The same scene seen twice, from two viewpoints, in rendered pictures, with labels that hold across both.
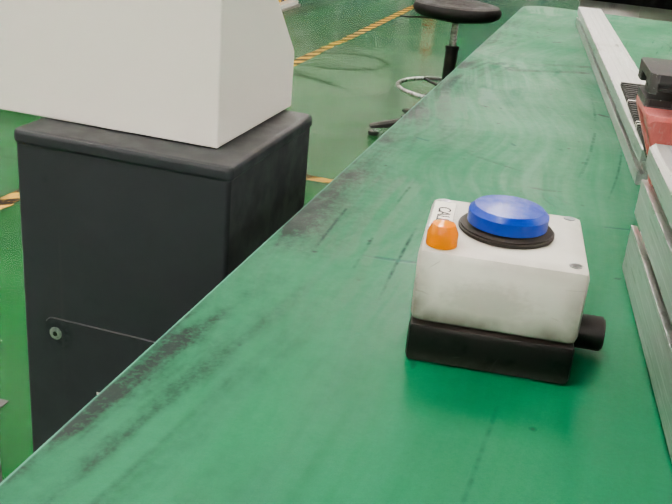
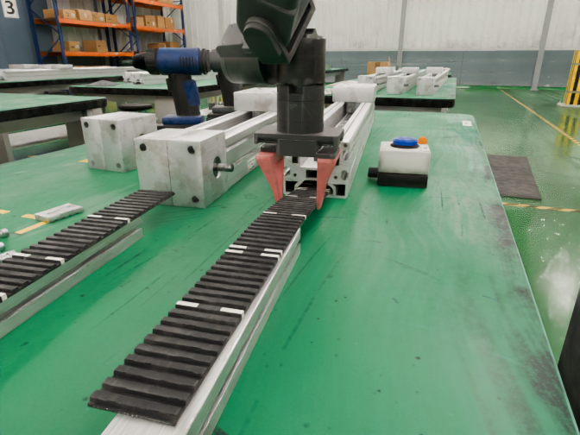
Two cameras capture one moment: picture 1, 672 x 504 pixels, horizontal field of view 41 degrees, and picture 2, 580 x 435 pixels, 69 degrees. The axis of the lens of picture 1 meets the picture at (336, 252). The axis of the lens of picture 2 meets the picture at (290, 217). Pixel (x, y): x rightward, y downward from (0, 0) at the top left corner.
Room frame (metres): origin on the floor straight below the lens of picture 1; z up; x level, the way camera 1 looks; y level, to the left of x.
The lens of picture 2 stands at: (1.14, -0.22, 0.98)
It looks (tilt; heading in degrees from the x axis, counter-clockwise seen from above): 21 degrees down; 184
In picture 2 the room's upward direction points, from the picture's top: straight up
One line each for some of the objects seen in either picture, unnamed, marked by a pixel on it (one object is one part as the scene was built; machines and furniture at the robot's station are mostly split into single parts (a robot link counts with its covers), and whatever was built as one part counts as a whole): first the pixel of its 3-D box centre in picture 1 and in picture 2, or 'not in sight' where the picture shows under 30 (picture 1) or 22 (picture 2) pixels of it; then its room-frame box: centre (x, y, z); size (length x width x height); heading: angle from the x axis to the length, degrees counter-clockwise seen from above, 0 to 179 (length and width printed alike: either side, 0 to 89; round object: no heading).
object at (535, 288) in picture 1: (513, 285); (398, 162); (0.43, -0.09, 0.81); 0.10 x 0.08 x 0.06; 81
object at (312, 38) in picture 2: not in sight; (296, 60); (0.62, -0.25, 0.97); 0.07 x 0.06 x 0.07; 63
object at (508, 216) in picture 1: (506, 223); (405, 143); (0.43, -0.08, 0.84); 0.04 x 0.04 x 0.02
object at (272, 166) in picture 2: not in sight; (289, 171); (0.62, -0.26, 0.84); 0.07 x 0.07 x 0.09; 81
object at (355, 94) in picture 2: not in sight; (355, 97); (-0.12, -0.13, 0.87); 0.16 x 0.11 x 0.07; 171
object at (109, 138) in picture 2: not in sight; (127, 141); (0.36, -0.60, 0.83); 0.11 x 0.10 x 0.10; 71
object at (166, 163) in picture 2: not in sight; (192, 167); (0.54, -0.41, 0.83); 0.12 x 0.09 x 0.10; 81
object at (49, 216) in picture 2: not in sight; (59, 212); (0.64, -0.57, 0.78); 0.05 x 0.03 x 0.01; 156
